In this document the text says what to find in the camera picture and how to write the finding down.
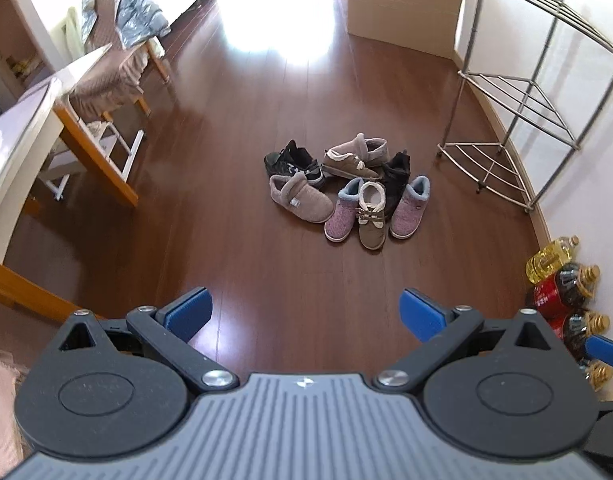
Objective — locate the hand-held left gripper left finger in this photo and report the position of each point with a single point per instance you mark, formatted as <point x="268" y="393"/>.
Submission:
<point x="189" y="310"/>

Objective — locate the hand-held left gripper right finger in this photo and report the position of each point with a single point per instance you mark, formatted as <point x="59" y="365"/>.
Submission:
<point x="421" y="312"/>

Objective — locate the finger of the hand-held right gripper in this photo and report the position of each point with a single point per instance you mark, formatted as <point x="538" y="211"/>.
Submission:
<point x="606" y="347"/>

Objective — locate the purple knit slipper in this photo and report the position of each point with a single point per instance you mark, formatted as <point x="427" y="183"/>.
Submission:
<point x="409" y="210"/>
<point x="341" y="215"/>

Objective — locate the black high-top sneaker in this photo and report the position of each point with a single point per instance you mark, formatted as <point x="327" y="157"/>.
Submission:
<point x="397" y="180"/>

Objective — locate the black sneaker with white sole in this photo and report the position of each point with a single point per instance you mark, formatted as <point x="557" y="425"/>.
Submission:
<point x="291" y="160"/>

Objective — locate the metal corner shoe rack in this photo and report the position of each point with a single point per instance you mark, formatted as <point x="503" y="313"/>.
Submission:
<point x="474" y="20"/>

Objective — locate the dark bottle with gold cap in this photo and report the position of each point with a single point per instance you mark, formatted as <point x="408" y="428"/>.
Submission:
<point x="599" y="375"/>
<point x="576" y="332"/>

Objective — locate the red label dark bottle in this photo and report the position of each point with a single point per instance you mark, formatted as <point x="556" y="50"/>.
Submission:
<point x="551" y="292"/>

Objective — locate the yellow oil bottle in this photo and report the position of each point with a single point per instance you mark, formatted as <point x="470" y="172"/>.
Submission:
<point x="546" y="260"/>

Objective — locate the white stool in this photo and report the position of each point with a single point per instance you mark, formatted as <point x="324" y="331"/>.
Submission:
<point x="129" y="152"/>

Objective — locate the chair with brown quilted cover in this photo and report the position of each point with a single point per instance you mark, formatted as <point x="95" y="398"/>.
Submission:
<point x="106" y="75"/>

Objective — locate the wooden table with white top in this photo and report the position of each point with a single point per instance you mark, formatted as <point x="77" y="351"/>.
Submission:
<point x="16" y="125"/>

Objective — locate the silver blue padded jacket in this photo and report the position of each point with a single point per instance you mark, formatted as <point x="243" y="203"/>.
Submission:
<point x="136" y="15"/>

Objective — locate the cardboard box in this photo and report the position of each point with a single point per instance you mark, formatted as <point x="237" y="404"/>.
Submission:
<point x="401" y="5"/>

